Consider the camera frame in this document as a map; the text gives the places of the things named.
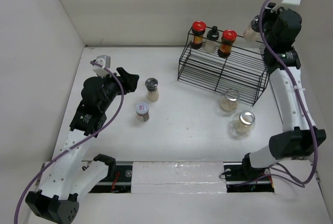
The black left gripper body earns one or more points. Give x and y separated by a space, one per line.
113 89

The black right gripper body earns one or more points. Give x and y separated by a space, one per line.
268 27

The black knob cap salt bottle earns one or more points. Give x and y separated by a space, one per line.
251 33

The orange label jar red lid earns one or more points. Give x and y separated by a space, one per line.
227 40

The black pump cap salt bottle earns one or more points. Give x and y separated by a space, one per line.
211 40

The dark sauce jar red lid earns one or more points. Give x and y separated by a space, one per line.
198 29

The round glass jar metal rim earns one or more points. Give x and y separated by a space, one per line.
229 100

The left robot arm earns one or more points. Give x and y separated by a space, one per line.
58 197

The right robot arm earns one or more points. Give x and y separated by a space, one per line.
300 136

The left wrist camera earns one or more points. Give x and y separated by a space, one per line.
100 63

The black wire rack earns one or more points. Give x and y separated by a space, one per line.
243 70

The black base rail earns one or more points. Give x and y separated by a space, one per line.
183 178

